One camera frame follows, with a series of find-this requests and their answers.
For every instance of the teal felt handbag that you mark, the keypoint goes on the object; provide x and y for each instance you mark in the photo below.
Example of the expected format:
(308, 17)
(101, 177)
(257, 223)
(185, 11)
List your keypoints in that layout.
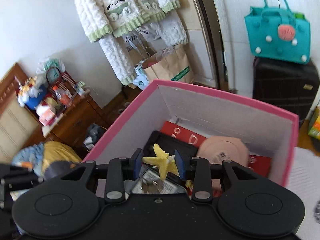
(279, 33)

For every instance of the grey pocket router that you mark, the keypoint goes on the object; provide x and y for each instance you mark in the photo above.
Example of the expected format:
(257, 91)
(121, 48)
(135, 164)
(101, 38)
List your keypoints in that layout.
(135, 187)

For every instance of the black suitcase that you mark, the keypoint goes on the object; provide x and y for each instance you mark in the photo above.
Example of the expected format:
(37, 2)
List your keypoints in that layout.
(287, 85)

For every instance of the brown paper bag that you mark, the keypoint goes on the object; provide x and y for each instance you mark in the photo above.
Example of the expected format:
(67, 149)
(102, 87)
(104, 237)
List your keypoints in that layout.
(170, 64)

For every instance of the yellow bedding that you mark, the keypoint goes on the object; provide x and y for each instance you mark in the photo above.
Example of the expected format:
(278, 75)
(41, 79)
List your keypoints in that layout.
(57, 151)

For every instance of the black rubber case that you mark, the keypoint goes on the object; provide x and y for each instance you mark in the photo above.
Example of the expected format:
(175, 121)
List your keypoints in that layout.
(169, 145)

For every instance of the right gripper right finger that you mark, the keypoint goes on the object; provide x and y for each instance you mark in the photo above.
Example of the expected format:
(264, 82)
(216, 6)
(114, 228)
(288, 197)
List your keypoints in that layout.
(197, 170)

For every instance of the white plastic bag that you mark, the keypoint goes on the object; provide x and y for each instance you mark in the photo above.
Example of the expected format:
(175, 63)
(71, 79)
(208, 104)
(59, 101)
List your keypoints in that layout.
(141, 80)

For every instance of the black clothes rack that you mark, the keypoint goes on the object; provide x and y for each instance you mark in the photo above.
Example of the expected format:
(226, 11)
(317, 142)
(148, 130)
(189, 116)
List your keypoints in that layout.
(213, 38)

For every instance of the silver key bunch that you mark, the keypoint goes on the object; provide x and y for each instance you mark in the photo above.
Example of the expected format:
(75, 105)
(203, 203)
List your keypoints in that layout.
(152, 186)

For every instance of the dresser top clutter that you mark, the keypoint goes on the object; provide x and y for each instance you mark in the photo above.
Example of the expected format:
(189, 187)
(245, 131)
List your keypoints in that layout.
(51, 91)

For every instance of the pink rounded square case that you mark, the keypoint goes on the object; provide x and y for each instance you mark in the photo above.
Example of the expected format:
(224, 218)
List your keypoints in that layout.
(217, 149)

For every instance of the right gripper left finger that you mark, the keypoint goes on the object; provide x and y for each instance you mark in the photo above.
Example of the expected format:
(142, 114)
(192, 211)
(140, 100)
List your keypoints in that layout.
(119, 170)

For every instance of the yellow starfish hair clip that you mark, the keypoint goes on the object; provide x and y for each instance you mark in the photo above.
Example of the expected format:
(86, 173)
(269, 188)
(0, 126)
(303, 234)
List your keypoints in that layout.
(163, 161)

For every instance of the wooden dresser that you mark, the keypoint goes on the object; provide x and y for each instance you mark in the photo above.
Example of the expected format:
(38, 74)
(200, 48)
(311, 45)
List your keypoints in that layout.
(31, 113)

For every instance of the pink cardboard box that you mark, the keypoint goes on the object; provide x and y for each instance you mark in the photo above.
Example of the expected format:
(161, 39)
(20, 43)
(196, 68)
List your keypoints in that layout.
(263, 128)

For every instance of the white fleece robe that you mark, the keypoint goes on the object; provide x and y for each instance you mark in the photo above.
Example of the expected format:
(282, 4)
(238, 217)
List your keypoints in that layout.
(104, 21)

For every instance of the red glasses-print box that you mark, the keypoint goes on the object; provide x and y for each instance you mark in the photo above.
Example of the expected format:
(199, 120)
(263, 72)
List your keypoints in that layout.
(259, 164)

